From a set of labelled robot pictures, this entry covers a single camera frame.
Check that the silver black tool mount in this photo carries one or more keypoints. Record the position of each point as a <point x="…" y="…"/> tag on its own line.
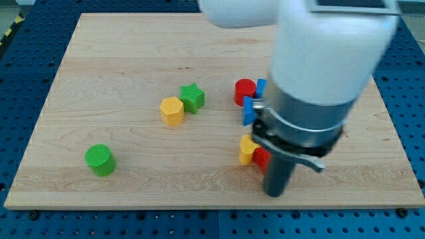
<point x="298" y="130"/>

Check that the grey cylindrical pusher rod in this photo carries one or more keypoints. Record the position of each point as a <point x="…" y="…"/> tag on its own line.
<point x="277" y="176"/>

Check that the red star block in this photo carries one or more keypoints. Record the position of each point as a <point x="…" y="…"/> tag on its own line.
<point x="261" y="157"/>

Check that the yellow heart block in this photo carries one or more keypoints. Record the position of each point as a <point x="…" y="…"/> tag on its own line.
<point x="247" y="148"/>

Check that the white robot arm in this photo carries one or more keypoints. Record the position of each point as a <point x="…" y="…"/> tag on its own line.
<point x="323" y="56"/>

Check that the blue triangle block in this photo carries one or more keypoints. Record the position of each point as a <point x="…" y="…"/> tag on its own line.
<point x="249" y="114"/>

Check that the green star block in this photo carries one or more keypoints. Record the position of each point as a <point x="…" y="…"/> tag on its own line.
<point x="193" y="98"/>

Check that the blue cube block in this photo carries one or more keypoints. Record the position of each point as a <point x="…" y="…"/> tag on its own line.
<point x="260" y="87"/>

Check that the red cylinder block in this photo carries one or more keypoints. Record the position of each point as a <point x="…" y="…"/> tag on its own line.
<point x="244" y="87"/>

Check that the yellow hexagon block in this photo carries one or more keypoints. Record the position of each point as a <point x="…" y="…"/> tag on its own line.
<point x="172" y="111"/>

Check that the light wooden board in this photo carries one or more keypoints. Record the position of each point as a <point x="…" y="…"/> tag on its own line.
<point x="116" y="71"/>

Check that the green cylinder block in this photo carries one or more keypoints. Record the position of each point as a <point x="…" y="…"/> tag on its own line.
<point x="100" y="160"/>

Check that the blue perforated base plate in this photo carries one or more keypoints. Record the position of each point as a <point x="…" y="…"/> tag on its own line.
<point x="36" y="47"/>

